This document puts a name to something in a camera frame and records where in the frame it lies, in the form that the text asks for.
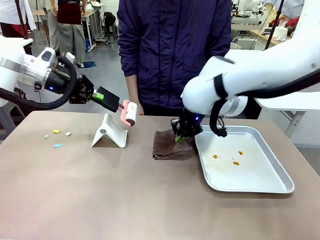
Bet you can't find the white side table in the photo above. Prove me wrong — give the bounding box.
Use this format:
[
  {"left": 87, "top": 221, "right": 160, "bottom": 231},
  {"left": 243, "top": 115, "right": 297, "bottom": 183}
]
[{"left": 226, "top": 48, "right": 320, "bottom": 138}]

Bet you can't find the background workbench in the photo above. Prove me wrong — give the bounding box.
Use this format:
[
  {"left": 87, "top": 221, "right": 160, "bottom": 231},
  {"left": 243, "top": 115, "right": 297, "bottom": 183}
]
[{"left": 231, "top": 13, "right": 295, "bottom": 51}]

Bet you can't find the person in dark red apron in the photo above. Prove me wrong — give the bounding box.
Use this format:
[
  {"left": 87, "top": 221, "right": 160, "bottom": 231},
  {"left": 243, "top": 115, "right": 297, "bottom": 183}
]
[{"left": 56, "top": 0, "right": 87, "bottom": 68}]

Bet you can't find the person in purple jacket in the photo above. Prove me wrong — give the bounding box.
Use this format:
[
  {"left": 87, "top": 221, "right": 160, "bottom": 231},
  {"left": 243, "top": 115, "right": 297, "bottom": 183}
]
[{"left": 117, "top": 0, "right": 232, "bottom": 117}]

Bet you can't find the pink lint roller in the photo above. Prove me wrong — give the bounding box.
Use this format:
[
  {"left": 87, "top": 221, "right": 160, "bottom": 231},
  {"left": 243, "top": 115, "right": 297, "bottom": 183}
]
[{"left": 117, "top": 99, "right": 138, "bottom": 131}]

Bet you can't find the person's right hand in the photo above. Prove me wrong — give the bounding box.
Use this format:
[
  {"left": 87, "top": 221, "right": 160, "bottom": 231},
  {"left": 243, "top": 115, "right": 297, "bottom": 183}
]
[{"left": 135, "top": 99, "right": 146, "bottom": 116}]

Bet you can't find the gray stool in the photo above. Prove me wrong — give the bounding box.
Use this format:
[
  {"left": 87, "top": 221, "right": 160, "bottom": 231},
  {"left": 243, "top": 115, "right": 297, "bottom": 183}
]
[{"left": 0, "top": 87, "right": 27, "bottom": 137}]

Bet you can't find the black cable strap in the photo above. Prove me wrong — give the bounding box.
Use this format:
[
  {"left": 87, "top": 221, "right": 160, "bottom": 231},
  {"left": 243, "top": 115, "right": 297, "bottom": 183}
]
[{"left": 213, "top": 73, "right": 229, "bottom": 99}]

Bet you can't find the black pole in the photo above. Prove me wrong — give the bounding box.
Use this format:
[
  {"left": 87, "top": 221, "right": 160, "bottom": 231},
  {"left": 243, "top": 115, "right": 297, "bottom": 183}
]
[{"left": 14, "top": 0, "right": 29, "bottom": 40}]

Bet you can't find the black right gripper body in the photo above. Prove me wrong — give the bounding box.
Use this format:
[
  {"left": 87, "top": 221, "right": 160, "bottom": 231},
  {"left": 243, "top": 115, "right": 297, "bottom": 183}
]
[{"left": 170, "top": 109, "right": 204, "bottom": 138}]

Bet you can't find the brown cloth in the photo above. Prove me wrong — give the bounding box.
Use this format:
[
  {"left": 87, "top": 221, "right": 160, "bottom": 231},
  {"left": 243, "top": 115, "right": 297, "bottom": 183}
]
[{"left": 152, "top": 129, "right": 195, "bottom": 161}]

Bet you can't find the person's right forearm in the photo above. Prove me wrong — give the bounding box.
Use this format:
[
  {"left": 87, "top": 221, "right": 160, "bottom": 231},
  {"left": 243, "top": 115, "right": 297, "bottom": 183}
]
[{"left": 125, "top": 74, "right": 141, "bottom": 106}]

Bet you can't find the person in gray clothes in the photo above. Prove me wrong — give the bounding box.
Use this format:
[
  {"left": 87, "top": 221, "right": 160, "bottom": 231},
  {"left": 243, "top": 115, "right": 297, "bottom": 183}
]
[{"left": 46, "top": 0, "right": 61, "bottom": 52}]

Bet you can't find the silver metal tray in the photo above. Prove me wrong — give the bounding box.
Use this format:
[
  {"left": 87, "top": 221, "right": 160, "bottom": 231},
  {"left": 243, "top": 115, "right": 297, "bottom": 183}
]
[{"left": 194, "top": 125, "right": 296, "bottom": 194}]

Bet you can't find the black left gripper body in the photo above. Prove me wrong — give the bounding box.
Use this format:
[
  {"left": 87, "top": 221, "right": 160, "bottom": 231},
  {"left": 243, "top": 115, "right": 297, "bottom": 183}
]
[{"left": 45, "top": 71, "right": 81, "bottom": 97}]

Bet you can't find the person in white shirt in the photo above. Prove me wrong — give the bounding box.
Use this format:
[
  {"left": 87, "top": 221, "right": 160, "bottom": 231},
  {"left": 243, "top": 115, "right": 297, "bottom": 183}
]
[{"left": 0, "top": 0, "right": 37, "bottom": 39}]

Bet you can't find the white folded roller stand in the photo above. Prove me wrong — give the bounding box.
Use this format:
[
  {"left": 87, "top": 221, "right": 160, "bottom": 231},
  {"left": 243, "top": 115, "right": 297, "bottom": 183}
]
[{"left": 90, "top": 112, "right": 129, "bottom": 149}]

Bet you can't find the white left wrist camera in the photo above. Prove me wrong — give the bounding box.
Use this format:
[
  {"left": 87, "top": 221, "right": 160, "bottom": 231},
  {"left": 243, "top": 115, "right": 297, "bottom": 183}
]
[{"left": 65, "top": 51, "right": 76, "bottom": 65}]

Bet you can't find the black stool with bag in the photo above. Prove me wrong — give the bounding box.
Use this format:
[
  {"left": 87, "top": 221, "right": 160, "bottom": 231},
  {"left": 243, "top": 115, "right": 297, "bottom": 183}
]
[{"left": 102, "top": 11, "right": 119, "bottom": 40}]

